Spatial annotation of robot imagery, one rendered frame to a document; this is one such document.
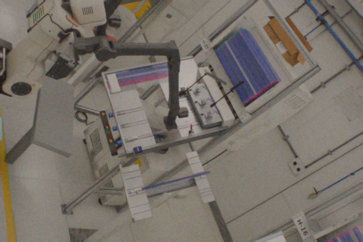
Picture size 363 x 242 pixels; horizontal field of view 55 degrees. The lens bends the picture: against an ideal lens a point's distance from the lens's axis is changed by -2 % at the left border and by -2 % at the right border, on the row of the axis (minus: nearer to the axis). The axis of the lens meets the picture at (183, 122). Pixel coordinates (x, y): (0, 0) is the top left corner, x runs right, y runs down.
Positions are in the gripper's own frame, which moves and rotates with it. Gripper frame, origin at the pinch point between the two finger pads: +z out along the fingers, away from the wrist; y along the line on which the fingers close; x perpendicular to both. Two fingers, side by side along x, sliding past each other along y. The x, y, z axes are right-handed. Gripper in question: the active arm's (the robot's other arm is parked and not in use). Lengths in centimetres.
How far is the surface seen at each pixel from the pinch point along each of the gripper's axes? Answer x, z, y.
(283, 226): -42, -7, -83
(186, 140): -9.4, 0.9, -10.0
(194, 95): -24.8, -5.9, 19.3
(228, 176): -98, 154, 12
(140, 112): 14.2, 2.0, 18.8
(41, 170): 86, 50, 16
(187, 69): -31, 0, 48
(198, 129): -19.6, -0.2, -5.0
